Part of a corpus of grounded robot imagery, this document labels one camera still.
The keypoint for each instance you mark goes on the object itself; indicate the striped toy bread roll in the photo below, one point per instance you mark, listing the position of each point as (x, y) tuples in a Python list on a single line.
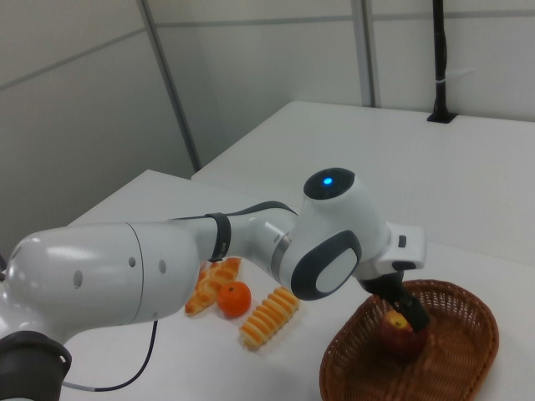
[(269, 319)]

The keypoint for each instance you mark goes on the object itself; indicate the red toy apple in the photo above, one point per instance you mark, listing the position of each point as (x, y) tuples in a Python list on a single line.
[(401, 340)]

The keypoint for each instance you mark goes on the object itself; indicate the black pole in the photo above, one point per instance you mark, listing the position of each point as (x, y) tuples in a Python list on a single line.
[(439, 54)]

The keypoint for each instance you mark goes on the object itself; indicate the brown woven basket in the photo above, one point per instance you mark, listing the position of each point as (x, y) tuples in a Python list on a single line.
[(460, 355)]

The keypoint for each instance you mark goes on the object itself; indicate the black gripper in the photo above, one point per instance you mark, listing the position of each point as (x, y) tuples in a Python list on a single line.
[(382, 286)]

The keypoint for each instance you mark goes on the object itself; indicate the braided toy bread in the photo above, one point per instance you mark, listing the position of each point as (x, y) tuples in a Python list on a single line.
[(209, 284)]

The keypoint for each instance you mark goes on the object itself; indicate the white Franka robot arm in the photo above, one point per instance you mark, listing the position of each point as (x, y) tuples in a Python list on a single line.
[(104, 271)]

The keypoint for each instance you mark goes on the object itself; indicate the grey partition post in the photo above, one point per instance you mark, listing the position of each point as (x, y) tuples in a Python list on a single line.
[(368, 50), (171, 87)]

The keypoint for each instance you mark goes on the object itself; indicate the black pole base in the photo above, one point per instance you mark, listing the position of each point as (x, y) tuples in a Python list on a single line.
[(441, 118)]

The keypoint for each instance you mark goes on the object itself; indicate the toy orange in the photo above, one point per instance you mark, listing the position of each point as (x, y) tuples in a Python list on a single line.
[(234, 300)]

